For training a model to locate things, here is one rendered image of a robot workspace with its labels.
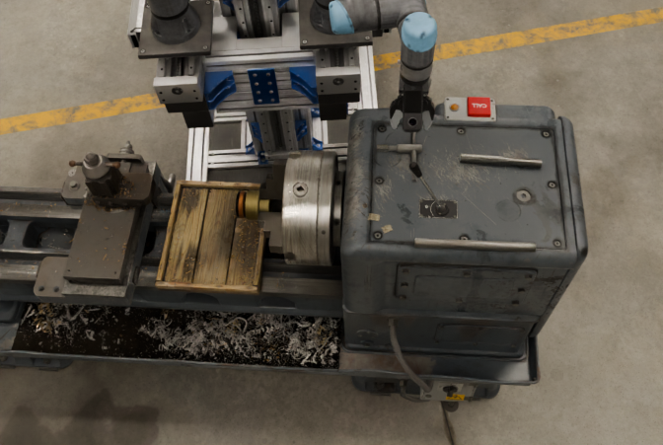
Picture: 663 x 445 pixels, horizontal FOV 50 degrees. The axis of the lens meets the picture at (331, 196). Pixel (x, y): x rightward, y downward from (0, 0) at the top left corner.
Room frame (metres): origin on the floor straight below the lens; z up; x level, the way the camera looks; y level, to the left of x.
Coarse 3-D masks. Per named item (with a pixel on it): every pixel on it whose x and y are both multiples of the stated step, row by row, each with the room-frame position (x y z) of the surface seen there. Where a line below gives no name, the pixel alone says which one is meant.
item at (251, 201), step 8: (240, 192) 1.02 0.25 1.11; (248, 192) 1.01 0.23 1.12; (256, 192) 1.01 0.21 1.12; (240, 200) 0.99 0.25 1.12; (248, 200) 0.98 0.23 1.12; (256, 200) 0.98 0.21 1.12; (264, 200) 0.99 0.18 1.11; (240, 208) 0.97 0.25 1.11; (248, 208) 0.96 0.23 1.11; (256, 208) 0.96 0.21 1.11; (264, 208) 0.97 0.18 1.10; (240, 216) 0.96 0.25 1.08; (248, 216) 0.95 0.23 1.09; (256, 216) 0.95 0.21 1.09
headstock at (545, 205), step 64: (384, 128) 1.09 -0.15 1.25; (448, 128) 1.07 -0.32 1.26; (512, 128) 1.06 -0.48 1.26; (384, 192) 0.90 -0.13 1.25; (448, 192) 0.88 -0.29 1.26; (512, 192) 0.87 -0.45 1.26; (576, 192) 0.85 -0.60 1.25; (384, 256) 0.73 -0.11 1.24; (448, 256) 0.72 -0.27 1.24; (512, 256) 0.70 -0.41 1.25; (576, 256) 0.69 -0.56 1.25
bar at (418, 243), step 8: (416, 240) 0.75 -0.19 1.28; (424, 240) 0.74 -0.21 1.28; (432, 240) 0.74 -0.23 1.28; (440, 240) 0.74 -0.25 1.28; (448, 240) 0.74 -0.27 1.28; (456, 240) 0.74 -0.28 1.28; (464, 240) 0.74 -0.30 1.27; (472, 240) 0.74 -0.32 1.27; (440, 248) 0.73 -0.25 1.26; (448, 248) 0.72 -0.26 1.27; (456, 248) 0.72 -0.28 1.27; (464, 248) 0.72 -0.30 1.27; (472, 248) 0.72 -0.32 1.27; (480, 248) 0.72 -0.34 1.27; (488, 248) 0.71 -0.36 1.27; (496, 248) 0.71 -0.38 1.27; (504, 248) 0.71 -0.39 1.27; (512, 248) 0.71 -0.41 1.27; (520, 248) 0.71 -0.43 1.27; (528, 248) 0.70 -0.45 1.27
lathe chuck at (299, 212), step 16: (288, 160) 1.03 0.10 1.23; (304, 160) 1.03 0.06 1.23; (320, 160) 1.03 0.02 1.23; (288, 176) 0.98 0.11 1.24; (304, 176) 0.97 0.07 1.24; (288, 192) 0.93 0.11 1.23; (288, 208) 0.90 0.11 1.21; (304, 208) 0.89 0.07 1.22; (288, 224) 0.86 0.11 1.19; (304, 224) 0.86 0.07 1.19; (288, 240) 0.84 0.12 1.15; (304, 240) 0.83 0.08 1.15; (304, 256) 0.82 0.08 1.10
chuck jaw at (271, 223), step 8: (264, 216) 0.94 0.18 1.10; (272, 216) 0.94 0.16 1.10; (280, 216) 0.94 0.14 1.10; (264, 224) 0.92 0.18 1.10; (272, 224) 0.91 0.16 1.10; (280, 224) 0.91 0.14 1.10; (264, 232) 0.90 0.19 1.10; (272, 232) 0.89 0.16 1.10; (280, 232) 0.89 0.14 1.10; (272, 240) 0.87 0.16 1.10; (280, 240) 0.86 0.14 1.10; (272, 248) 0.85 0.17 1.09; (280, 248) 0.85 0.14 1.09; (288, 256) 0.83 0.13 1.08
